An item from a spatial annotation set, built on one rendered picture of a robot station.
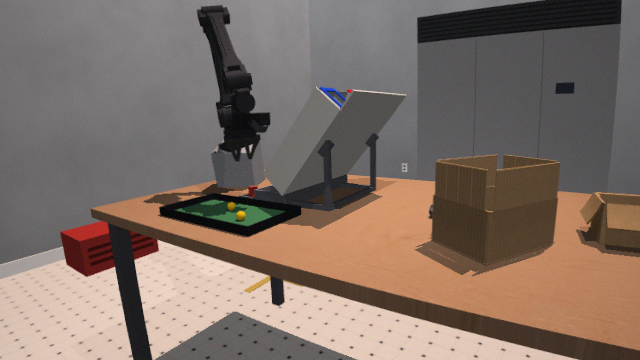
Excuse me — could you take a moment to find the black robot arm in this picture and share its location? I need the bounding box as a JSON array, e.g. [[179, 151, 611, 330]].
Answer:
[[197, 5, 270, 133]]

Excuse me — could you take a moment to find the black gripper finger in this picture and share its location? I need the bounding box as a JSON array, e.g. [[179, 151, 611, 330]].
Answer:
[[224, 138, 243, 162], [243, 137, 260, 159]]

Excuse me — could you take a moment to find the red plug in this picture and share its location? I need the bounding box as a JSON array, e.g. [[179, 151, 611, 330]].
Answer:
[[248, 185, 258, 197]]

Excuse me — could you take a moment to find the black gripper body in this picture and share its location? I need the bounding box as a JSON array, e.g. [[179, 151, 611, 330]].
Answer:
[[224, 112, 260, 139]]

